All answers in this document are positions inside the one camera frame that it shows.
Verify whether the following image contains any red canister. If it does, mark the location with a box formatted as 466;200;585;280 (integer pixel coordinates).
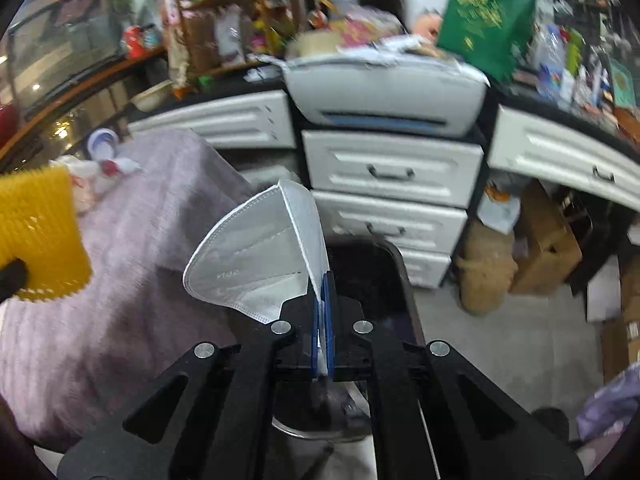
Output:
122;25;146;58

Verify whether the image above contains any white cartoon paper bag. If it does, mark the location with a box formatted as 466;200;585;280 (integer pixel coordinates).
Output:
477;180;521;233

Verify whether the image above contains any purple striped tablecloth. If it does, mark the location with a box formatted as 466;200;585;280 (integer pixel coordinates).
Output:
0;129;301;453

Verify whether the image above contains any purple floral blanket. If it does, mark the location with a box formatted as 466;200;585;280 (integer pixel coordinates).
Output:
577;377;640;443

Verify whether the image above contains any green tote bag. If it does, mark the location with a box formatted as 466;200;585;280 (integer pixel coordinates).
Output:
437;0;538;83

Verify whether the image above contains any wooden shelf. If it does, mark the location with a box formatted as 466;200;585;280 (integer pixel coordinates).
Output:
175;0;306;73

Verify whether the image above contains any cream bowl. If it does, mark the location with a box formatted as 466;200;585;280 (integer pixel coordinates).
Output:
131;85;173;112

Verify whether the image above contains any stack of papers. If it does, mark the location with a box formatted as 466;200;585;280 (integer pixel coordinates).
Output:
260;35;491;81

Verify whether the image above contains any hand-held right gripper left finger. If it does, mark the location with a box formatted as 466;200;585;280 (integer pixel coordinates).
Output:
56;272;326;480

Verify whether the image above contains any brown cardboard box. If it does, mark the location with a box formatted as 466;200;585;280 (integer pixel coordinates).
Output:
510;180;583;296

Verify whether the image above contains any pink round sponge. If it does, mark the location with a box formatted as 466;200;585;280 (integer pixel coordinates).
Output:
412;10;443;41

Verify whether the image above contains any green picture frame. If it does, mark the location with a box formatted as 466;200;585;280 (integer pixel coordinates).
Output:
607;60;638;108

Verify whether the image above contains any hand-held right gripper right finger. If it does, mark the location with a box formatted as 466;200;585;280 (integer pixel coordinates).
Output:
324;272;587;480

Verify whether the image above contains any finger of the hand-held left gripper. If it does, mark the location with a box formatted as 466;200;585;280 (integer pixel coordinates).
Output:
0;257;28;303

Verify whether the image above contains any brown burlap sack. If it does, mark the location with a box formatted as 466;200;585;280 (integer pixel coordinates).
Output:
455;220;518;316

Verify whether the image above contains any white face mask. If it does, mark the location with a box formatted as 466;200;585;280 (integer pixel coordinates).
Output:
182;178;332;376

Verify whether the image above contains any white drawer without handle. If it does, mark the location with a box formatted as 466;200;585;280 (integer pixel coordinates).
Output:
127;90;296;150

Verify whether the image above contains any purple and white cup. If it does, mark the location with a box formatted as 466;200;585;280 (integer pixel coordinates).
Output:
87;129;120;161

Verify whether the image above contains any printed cream snack bag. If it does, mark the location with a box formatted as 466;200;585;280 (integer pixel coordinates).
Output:
167;40;193;91

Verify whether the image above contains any white printer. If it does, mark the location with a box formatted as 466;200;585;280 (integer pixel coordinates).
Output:
280;52;491;138

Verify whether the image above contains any curved wooden railing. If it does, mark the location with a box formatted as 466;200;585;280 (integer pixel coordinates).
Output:
0;47;168;161

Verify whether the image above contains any pink plastic bag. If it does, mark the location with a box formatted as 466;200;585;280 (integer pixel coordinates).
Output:
330;7;406;43

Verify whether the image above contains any black trash bin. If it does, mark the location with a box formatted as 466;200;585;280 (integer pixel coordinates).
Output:
270;239;426;443

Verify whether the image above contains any clear water bottle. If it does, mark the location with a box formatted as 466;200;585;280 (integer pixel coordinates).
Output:
537;24;566;101

